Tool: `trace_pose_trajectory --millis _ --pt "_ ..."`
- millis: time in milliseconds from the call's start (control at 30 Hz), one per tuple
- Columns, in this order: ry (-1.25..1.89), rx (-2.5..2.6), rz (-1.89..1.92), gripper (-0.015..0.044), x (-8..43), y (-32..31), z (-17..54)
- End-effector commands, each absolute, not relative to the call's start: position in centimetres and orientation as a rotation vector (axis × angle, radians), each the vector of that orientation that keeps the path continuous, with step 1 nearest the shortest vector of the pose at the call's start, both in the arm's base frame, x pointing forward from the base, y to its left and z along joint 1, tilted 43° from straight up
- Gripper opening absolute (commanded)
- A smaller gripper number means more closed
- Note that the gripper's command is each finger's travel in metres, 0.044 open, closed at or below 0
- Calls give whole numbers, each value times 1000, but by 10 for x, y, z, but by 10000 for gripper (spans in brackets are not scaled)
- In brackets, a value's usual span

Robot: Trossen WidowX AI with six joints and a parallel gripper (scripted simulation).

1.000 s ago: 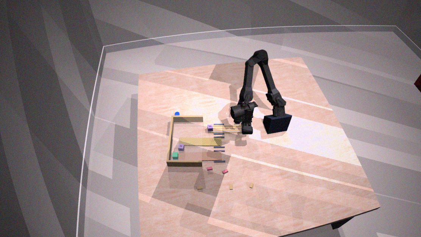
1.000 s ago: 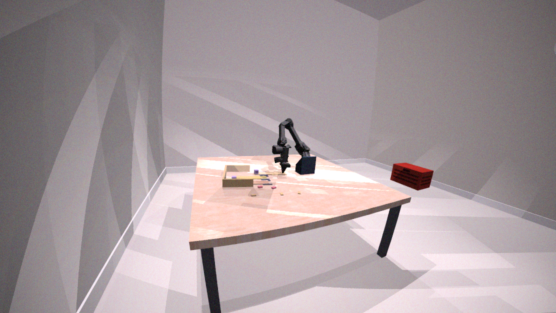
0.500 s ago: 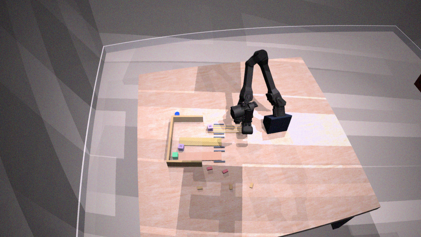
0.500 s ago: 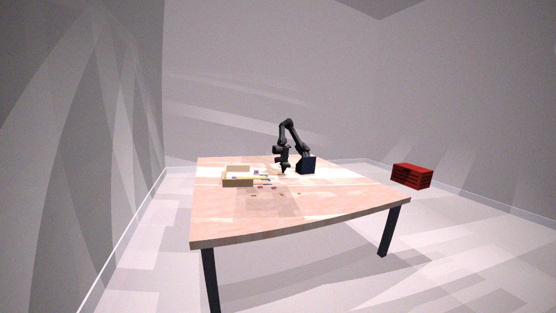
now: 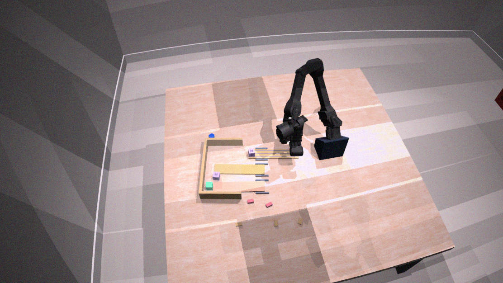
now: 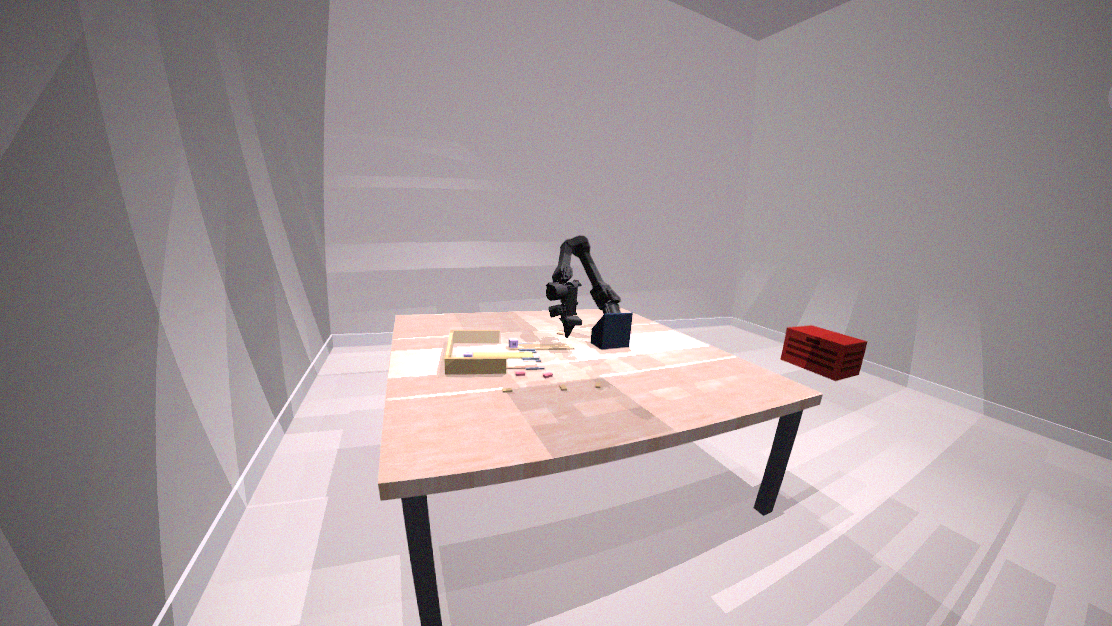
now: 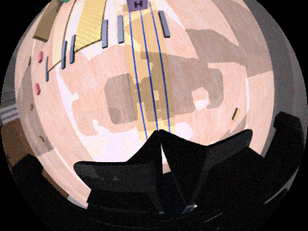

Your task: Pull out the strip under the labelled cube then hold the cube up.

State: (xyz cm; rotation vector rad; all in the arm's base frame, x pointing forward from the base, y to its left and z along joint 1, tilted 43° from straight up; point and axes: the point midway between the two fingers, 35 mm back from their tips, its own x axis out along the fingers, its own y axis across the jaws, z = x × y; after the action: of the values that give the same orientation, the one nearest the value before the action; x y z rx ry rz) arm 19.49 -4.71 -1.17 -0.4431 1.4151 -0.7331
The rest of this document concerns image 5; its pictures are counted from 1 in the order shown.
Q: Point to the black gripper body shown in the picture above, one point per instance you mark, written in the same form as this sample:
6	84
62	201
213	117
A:
296	149

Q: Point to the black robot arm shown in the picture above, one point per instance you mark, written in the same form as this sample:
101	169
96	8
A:
292	109

